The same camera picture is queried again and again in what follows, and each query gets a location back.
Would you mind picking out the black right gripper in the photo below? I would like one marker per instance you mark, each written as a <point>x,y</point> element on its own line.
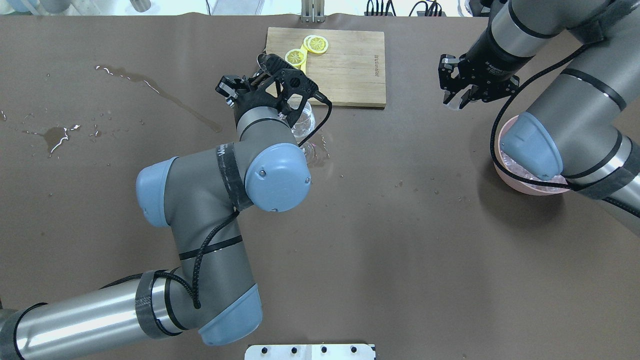
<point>492,57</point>

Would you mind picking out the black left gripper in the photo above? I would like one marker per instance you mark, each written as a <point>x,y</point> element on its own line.
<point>248,101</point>

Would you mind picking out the clear ice cube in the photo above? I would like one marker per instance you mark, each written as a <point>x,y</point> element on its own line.
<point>454,103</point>

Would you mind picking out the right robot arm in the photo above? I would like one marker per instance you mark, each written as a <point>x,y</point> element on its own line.
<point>568,131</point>

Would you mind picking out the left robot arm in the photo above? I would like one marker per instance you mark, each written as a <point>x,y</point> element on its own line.
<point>199,197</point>

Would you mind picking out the clear wine glass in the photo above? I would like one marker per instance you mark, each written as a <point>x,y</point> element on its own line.
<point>303,127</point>

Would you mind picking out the middle lemon slice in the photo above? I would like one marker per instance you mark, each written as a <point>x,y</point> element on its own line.
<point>293,57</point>

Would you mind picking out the lemon slice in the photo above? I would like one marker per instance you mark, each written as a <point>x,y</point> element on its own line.
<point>316,44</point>
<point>293,57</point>

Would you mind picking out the yellow plastic stick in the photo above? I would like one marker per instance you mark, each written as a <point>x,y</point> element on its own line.
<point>304,56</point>

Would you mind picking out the far lemon slice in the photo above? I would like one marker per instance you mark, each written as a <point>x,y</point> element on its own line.
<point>316,44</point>

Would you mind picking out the pink bowl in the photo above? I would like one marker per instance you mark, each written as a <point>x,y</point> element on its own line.
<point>525,139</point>

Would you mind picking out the bamboo cutting board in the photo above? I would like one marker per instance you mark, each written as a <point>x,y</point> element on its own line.
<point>351,73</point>

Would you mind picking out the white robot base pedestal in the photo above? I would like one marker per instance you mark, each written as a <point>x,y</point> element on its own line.
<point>320,351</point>

